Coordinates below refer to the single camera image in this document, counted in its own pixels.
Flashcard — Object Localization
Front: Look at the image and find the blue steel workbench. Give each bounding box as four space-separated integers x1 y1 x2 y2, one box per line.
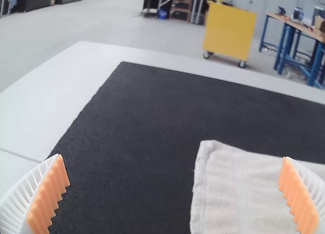
258 11 325 89

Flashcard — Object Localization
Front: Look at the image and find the yellow wheeled cart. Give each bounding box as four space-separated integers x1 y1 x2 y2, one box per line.
202 2 258 69

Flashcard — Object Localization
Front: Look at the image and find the grey metal table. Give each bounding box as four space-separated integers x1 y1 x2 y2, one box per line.
143 0 206 24

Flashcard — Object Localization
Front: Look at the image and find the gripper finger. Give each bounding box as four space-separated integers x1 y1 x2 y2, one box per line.
277 155 325 234
0 153 71 234

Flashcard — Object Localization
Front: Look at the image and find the pale towel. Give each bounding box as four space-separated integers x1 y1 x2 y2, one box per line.
189 139 325 234

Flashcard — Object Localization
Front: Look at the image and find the black mat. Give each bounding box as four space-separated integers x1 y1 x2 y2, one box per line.
47 61 325 234

